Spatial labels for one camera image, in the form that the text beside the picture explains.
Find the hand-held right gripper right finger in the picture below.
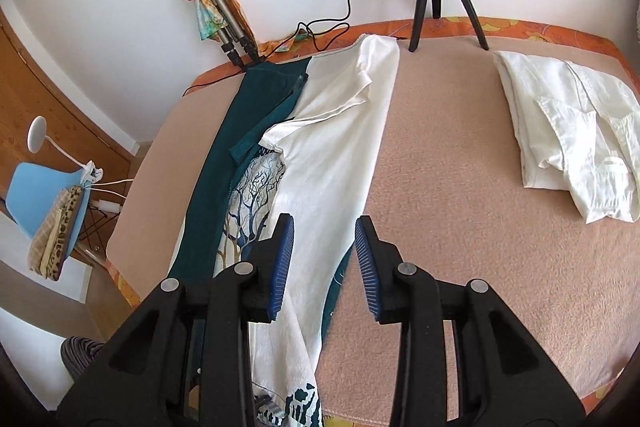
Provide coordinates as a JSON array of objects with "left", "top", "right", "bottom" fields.
[{"left": 354, "top": 215, "right": 586, "bottom": 427}]

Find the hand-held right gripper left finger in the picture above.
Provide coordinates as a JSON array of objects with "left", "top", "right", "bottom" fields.
[{"left": 57, "top": 213, "right": 296, "bottom": 427}]

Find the teal and white printed t-shirt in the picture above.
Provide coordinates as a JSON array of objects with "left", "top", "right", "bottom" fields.
[{"left": 167, "top": 34, "right": 401, "bottom": 427}]

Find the pink fleece blanket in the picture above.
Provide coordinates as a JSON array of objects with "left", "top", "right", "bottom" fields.
[{"left": 106, "top": 29, "right": 631, "bottom": 418}]

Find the striped slipper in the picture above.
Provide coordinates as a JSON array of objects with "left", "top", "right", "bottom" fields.
[{"left": 60, "top": 336, "right": 108, "bottom": 383}]

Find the leopard print cloth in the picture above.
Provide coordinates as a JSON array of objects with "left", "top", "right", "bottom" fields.
[{"left": 27, "top": 186, "right": 86, "bottom": 282}]

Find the folded white shirt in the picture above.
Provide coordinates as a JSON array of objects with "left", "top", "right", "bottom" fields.
[{"left": 493, "top": 50, "right": 640, "bottom": 224}]

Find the blue chair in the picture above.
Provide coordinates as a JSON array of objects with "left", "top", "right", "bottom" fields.
[{"left": 4, "top": 163, "right": 126, "bottom": 268}]

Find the wooden wardrobe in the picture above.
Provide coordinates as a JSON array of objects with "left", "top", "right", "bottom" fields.
[{"left": 0, "top": 7, "right": 136, "bottom": 228}]

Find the white desk lamp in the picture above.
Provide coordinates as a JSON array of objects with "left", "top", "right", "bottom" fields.
[{"left": 26, "top": 117, "right": 103, "bottom": 184}]

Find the white power cable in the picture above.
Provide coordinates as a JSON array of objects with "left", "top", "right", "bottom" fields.
[{"left": 85, "top": 177, "right": 135, "bottom": 212}]

